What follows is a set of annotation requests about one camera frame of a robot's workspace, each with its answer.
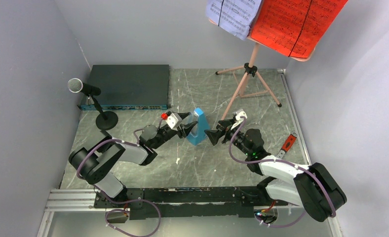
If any red sheet music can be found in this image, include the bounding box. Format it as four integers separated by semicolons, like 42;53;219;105
250;0;348;61

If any black microphone on round stand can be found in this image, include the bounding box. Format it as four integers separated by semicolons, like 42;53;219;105
68;78;118;130

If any black blue network switch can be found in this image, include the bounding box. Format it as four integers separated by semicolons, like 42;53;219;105
86;65;171;111

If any aluminium frame rail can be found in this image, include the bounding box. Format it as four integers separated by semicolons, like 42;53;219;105
37;69;344;237

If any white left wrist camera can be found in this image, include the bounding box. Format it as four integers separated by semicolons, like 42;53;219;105
160;111;182;130

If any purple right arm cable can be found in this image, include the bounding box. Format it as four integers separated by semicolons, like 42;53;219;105
228;117;337;229

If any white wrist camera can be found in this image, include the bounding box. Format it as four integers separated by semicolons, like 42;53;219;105
160;111;182;130
231;109;248;129

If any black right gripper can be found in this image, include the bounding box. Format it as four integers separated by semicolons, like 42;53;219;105
204;118;251;157

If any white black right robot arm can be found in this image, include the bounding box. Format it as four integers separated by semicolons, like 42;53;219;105
205;119;347;222

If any blue metronome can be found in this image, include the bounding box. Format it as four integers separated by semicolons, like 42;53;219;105
187;108;210;146

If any pink tripod music stand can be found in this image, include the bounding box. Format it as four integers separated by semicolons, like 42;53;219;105
208;18;316;121

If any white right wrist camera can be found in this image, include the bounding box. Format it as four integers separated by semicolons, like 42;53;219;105
231;109;248;129

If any red handled tool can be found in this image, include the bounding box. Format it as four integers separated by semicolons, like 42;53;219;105
276;132;298;158

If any blue sheet music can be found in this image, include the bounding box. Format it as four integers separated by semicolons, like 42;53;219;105
205;0;262;40

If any clear plastic metronome cover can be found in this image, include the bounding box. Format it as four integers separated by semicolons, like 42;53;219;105
182;111;199;136

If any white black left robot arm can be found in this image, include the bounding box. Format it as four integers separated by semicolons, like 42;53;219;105
68;111;198;207

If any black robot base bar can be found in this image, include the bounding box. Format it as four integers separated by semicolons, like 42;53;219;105
94;186;287;220

